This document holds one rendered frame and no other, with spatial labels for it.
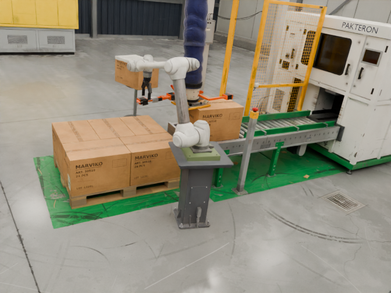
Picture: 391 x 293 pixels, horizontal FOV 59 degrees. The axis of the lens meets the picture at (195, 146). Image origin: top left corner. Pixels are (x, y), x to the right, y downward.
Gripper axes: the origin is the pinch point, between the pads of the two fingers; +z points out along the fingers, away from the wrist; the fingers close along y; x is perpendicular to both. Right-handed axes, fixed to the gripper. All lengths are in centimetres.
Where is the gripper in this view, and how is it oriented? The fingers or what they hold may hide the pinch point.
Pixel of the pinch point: (146, 96)
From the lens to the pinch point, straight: 356.1
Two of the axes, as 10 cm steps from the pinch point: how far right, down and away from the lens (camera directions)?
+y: -5.4, -4.1, 7.4
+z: -1.2, 9.0, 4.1
